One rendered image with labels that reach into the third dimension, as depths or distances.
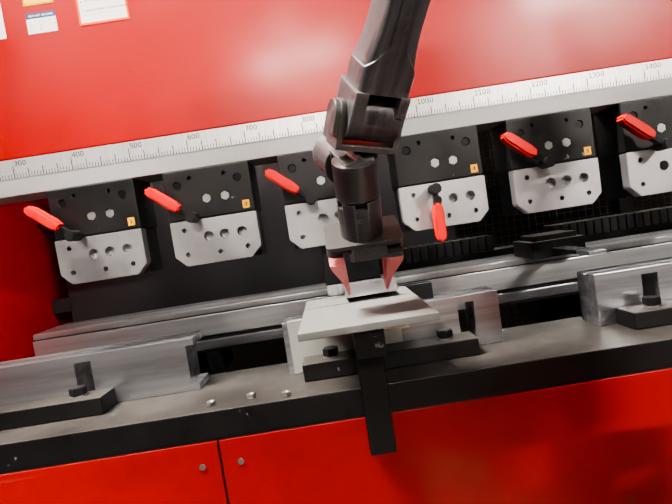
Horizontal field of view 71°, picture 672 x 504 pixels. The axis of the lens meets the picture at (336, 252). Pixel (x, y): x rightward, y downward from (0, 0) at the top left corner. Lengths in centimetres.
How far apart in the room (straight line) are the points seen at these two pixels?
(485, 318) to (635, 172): 36
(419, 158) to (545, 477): 55
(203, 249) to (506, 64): 61
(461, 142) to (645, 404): 51
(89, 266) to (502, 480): 77
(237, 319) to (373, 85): 73
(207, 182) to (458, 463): 61
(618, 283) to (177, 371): 80
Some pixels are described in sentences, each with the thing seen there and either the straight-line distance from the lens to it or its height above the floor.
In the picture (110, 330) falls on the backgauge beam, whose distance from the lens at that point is 123.
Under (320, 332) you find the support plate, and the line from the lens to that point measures 60.
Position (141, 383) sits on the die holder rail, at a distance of 94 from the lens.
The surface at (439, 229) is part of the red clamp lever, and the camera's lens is 81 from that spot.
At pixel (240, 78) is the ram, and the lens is 88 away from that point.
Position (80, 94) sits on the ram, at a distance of 96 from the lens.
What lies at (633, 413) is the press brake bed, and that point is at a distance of 91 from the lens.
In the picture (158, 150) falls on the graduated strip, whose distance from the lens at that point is 89.
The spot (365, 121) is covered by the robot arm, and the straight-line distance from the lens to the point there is 55.
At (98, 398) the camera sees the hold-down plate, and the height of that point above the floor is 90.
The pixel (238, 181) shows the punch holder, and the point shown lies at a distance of 84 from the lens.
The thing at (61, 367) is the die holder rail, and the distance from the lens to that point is 99.
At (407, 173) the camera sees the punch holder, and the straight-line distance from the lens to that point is 84.
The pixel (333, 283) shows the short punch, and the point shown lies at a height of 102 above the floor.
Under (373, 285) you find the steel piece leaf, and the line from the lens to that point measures 77.
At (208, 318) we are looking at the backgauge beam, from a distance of 115.
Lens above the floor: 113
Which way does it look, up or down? 3 degrees down
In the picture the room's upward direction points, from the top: 9 degrees counter-clockwise
